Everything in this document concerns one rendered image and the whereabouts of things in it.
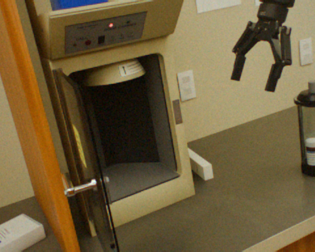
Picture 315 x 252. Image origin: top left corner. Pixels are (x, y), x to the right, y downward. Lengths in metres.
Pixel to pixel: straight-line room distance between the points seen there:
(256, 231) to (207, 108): 0.77
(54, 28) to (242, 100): 1.08
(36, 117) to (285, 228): 0.62
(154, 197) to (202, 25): 0.77
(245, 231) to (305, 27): 1.18
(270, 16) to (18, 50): 0.62
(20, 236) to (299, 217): 0.70
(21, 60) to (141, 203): 0.51
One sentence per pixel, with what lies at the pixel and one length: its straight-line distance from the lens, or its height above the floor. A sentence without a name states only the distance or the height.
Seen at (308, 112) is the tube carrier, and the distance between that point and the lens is 1.20.
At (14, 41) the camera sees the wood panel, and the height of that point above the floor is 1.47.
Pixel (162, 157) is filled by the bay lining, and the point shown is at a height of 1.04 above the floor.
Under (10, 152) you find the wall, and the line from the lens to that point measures 1.45.
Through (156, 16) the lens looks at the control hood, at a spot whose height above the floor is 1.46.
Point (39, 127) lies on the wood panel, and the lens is 0.90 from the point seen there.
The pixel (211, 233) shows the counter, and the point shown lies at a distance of 1.03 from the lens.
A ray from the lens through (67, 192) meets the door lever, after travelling 0.75.
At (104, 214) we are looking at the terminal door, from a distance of 0.74.
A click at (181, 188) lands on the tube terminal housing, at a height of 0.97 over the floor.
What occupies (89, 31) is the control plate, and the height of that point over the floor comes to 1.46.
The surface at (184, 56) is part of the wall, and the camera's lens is 1.60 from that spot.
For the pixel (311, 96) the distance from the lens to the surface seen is 1.19.
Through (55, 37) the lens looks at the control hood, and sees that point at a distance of 0.91.
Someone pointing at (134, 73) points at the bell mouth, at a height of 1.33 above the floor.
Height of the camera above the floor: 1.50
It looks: 16 degrees down
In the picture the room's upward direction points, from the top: 10 degrees counter-clockwise
